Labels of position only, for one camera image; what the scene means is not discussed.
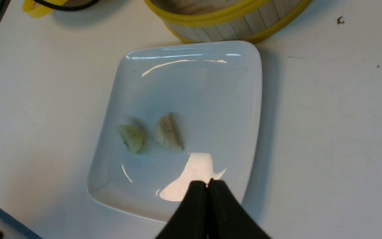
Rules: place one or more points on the pale green dumpling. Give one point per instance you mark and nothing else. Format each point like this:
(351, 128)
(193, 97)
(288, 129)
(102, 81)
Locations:
(133, 137)

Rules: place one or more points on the yellow bamboo steamer basket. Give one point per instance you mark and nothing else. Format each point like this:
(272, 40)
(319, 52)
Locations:
(202, 21)

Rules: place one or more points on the white square plate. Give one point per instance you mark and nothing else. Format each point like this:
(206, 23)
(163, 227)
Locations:
(214, 91)

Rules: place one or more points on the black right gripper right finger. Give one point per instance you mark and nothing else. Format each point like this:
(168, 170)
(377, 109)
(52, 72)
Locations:
(226, 217)

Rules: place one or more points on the white dumpling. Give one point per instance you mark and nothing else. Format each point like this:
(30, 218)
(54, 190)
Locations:
(167, 134)

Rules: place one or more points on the yellow bamboo steamer lid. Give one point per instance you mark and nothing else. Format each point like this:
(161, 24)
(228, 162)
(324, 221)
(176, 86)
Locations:
(35, 10)

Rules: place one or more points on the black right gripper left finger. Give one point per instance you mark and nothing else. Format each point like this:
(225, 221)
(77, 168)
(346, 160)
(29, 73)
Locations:
(188, 221)

